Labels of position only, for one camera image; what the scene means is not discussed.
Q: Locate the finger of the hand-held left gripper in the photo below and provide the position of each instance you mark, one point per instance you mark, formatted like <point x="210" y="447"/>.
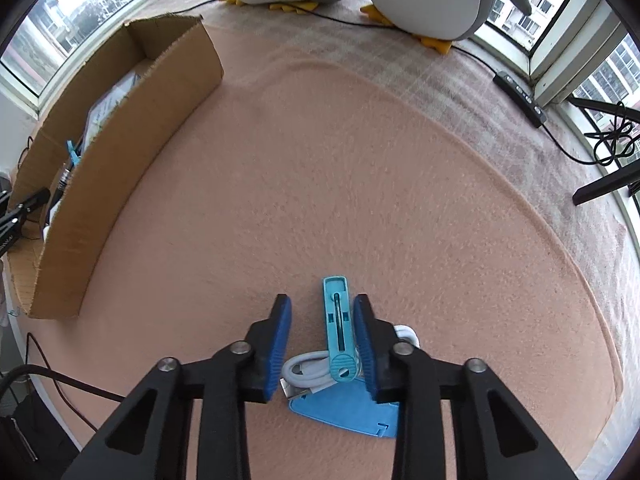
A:
<point x="32" y="201"/>

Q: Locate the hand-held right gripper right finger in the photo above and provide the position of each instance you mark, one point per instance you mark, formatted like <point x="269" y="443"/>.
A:
<point x="366" y="350"/>

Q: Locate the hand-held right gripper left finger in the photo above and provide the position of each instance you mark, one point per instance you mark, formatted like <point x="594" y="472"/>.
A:
<point x="277" y="350"/>

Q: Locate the teal plastic clothespin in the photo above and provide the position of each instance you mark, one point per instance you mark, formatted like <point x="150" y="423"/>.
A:
<point x="342" y="367"/>

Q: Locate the black clear ballpoint pen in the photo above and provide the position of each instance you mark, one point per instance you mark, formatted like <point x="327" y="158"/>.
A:
<point x="62" y="181"/>

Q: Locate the brown cardboard box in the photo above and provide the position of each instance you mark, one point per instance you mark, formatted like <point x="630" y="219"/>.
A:
<point x="125" y="170"/>

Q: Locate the blue plastic phone stand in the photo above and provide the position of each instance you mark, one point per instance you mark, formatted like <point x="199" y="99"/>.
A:
<point x="340" y="405"/>

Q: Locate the small blue clip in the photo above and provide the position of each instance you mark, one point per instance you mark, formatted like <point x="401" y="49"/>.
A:
<point x="73" y="154"/>

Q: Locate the white paper card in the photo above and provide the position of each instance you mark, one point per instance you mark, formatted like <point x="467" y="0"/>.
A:
<point x="107" y="105"/>

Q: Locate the pink felt blanket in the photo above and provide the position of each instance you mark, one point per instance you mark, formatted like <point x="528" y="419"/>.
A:
<point x="350" y="185"/>

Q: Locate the dark bag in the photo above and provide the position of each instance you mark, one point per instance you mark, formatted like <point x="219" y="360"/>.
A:
<point x="22" y="440"/>

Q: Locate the black tripod stand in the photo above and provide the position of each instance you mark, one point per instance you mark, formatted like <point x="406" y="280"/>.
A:
<point x="605" y="185"/>

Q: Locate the black power strip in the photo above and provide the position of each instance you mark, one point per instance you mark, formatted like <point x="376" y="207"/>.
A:
<point x="520" y="97"/>

